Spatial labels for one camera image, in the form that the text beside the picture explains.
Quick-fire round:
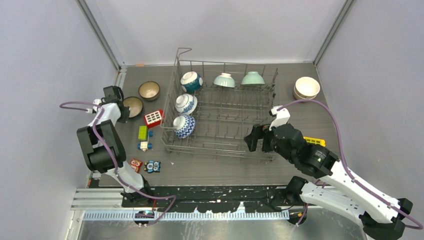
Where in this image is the dark teal glazed bowl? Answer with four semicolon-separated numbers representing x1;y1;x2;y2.
123;96;143;118

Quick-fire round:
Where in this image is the brown patterned bowl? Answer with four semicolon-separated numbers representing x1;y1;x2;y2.
138;81;161;102

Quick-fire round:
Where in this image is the beige ceramic bowl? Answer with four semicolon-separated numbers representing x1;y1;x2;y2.
293;87;316;100
294;76;321;99

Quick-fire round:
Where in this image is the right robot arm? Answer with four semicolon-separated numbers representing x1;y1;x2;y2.
244;123;413;240

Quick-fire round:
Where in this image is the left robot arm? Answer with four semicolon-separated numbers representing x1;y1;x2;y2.
76;86;154;207

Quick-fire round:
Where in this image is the yellow toy window block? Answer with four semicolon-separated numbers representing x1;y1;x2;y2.
303;136;326;147

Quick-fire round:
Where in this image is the green toy block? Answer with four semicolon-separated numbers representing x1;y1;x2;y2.
137;125;149;141

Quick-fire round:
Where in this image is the red white toy window block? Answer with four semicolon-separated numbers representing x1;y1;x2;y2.
143;109;164;129

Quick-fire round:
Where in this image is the mint green bowl right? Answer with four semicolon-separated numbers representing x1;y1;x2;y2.
241;71;265;86

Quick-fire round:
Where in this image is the pale green bowl middle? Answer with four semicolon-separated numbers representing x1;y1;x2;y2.
213;72;236;88

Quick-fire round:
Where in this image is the white bowl blue zigzag pattern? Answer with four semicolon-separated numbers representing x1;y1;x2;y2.
173;115;196;139

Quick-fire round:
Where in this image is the white bowl blue floral pattern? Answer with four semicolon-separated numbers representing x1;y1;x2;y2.
175;93;198;115

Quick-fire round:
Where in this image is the teal white bowl back left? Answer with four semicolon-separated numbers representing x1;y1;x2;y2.
180;71;204;93

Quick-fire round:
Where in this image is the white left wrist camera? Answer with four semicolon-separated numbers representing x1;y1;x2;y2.
86;98;102;115

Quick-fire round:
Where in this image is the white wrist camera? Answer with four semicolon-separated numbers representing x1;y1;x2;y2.
269;105;291;131
86;98;102;115

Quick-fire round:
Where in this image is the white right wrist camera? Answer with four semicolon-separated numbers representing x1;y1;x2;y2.
269;105;291;131

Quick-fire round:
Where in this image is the grey wire dish rack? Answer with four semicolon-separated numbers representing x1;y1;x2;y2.
160;47;278;161

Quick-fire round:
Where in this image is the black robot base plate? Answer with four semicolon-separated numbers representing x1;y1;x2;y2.
121;184;319;215

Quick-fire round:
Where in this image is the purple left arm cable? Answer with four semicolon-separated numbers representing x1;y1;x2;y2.
59;100;178;227

